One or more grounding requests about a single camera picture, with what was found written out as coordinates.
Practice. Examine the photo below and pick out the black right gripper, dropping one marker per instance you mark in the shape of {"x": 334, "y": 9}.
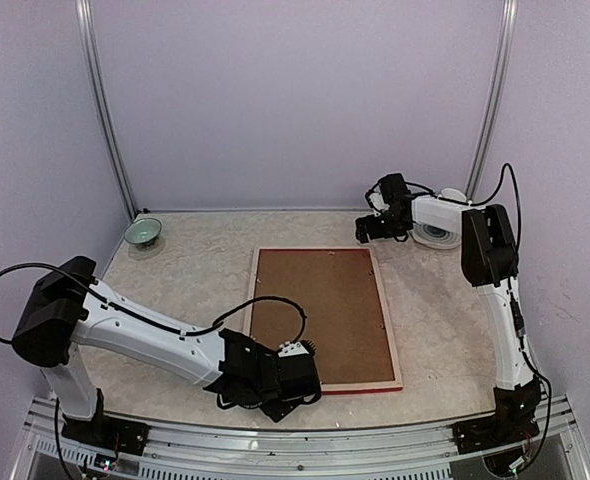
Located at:
{"x": 363, "y": 230}

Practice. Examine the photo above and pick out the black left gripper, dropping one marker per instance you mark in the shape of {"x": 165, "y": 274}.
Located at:
{"x": 278, "y": 410}

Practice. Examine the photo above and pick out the red wooden picture frame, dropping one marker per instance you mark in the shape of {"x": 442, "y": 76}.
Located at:
{"x": 375, "y": 385}

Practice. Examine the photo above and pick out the brown frame backing board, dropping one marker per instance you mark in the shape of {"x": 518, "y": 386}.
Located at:
{"x": 325, "y": 310}

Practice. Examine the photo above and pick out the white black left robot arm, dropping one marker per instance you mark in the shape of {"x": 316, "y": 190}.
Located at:
{"x": 70, "y": 307}

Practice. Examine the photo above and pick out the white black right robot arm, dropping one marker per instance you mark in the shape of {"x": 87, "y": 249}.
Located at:
{"x": 489, "y": 259}

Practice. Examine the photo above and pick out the round swirl pattern plate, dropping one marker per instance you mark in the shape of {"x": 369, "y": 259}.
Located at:
{"x": 435, "y": 238}

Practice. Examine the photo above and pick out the light blue ceramic mug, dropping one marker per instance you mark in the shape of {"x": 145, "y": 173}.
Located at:
{"x": 454, "y": 195}

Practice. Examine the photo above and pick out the green ceramic bowl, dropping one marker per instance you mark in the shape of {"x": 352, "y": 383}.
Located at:
{"x": 143, "y": 232}

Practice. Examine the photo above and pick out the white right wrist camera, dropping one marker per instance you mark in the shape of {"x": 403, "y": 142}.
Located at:
{"x": 375, "y": 200}

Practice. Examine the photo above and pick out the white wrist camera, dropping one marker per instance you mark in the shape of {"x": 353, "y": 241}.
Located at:
{"x": 301, "y": 347}
{"x": 375, "y": 200}

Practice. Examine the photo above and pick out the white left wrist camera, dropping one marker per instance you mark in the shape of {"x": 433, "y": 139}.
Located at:
{"x": 301, "y": 347}

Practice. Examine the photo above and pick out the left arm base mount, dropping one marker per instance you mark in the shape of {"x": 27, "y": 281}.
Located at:
{"x": 109, "y": 433}

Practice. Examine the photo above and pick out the aluminium enclosure frame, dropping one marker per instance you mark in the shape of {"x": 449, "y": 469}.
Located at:
{"x": 246, "y": 125}

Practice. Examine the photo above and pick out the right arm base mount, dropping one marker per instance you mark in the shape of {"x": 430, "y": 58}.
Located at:
{"x": 513, "y": 420}

